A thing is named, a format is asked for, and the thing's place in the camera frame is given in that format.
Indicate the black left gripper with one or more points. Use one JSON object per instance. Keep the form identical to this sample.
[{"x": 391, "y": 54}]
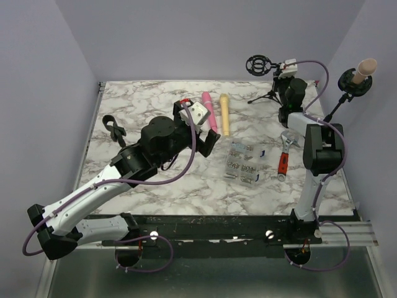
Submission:
[{"x": 205, "y": 148}]

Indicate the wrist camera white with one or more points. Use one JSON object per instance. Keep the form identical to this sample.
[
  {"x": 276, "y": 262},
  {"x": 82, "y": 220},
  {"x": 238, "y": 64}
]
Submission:
[
  {"x": 199, "y": 114},
  {"x": 287, "y": 69}
]

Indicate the clear plastic screw box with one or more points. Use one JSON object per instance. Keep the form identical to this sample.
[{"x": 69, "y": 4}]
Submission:
[{"x": 243, "y": 162}]

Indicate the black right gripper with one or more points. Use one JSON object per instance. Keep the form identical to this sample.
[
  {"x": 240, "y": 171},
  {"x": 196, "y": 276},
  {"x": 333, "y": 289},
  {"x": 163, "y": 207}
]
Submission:
[{"x": 276, "y": 81}]

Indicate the black round-base microphone stand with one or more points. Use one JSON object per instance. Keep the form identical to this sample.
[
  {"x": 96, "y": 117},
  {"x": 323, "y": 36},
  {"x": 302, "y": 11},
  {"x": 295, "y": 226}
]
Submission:
[{"x": 117, "y": 133}]

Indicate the yellow toy microphone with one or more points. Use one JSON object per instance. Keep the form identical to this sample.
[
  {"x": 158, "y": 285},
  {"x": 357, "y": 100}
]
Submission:
[{"x": 224, "y": 104}]

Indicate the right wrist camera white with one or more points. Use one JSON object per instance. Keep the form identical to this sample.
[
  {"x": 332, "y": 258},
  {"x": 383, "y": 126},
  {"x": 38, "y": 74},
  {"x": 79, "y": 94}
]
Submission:
[{"x": 287, "y": 69}]

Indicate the beige pink toy microphone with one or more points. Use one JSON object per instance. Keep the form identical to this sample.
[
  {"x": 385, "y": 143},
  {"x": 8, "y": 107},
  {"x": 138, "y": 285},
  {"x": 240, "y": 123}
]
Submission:
[{"x": 366, "y": 68}]

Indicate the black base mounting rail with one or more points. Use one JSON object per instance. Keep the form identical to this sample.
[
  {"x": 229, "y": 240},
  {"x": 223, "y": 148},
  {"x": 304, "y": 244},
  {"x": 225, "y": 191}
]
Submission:
[{"x": 216, "y": 236}]

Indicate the black tripod stand shock mount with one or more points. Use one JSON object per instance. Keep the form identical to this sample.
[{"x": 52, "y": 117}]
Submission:
[{"x": 260, "y": 65}]

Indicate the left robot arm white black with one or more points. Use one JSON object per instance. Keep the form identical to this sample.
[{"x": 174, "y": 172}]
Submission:
[{"x": 64, "y": 225}]

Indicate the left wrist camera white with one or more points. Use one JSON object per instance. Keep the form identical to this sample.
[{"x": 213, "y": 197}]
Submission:
[{"x": 199, "y": 114}]

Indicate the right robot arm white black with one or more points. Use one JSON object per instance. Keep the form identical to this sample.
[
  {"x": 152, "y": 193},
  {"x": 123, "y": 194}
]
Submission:
[{"x": 323, "y": 152}]

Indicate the orange handled adjustable wrench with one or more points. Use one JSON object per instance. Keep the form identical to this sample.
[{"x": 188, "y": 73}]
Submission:
[{"x": 289, "y": 139}]

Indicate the black stand with shock mount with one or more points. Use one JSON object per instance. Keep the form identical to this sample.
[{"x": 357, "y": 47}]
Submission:
[{"x": 350, "y": 89}]

